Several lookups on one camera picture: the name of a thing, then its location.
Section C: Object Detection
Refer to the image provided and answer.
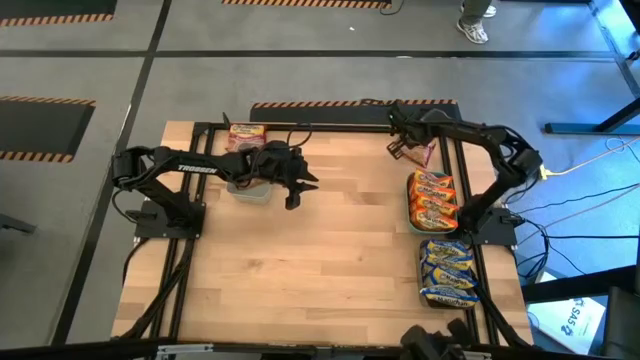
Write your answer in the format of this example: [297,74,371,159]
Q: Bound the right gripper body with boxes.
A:
[399,106,444,147]

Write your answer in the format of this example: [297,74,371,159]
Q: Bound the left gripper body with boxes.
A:
[261,140,300,188]

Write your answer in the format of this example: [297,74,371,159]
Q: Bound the red Maruchan ramen pack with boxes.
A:
[227,123,268,153]
[399,139,437,169]

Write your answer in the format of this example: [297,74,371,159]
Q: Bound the orange Maruchan ramen pack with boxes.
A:
[408,179,458,202]
[412,168,455,189]
[409,207,459,234]
[409,193,460,219]

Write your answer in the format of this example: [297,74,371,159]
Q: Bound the grey plastic tray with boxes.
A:
[225,179,274,205]

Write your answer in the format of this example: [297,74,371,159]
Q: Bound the dark grey plastic bin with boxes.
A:
[416,237,482,310]

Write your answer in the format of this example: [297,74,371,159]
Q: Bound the black hazard-striped floor mat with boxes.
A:
[0,95,97,164]
[248,98,465,142]
[0,0,119,29]
[221,0,394,10]

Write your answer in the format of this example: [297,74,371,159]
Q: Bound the green plastic bin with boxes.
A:
[404,171,461,236]

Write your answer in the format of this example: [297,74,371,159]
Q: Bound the person's white shoes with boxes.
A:
[455,0,499,46]

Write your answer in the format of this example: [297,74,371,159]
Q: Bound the black desk foot bar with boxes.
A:
[520,264,640,305]

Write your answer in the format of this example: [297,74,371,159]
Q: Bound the white SAS printed box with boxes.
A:
[527,297,607,356]

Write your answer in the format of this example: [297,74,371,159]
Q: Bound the black stand foot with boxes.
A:
[0,213,37,235]

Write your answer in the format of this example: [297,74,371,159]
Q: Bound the dark grey box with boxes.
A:
[602,285,640,359]

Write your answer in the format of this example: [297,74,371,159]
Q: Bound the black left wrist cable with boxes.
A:
[286,122,315,150]

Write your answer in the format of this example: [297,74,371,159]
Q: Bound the black aluminium table frame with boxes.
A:
[112,112,534,351]

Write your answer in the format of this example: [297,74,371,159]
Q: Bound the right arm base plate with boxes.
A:
[457,207,520,247]

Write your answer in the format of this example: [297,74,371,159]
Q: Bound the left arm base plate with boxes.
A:
[133,199,206,240]

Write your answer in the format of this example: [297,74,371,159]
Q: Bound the black desk base frame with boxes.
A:
[543,0,640,136]

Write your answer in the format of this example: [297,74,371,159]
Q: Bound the white floor cable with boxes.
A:
[547,137,640,177]

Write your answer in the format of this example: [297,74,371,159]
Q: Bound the black floor cable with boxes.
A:
[514,182,640,216]
[514,219,640,281]

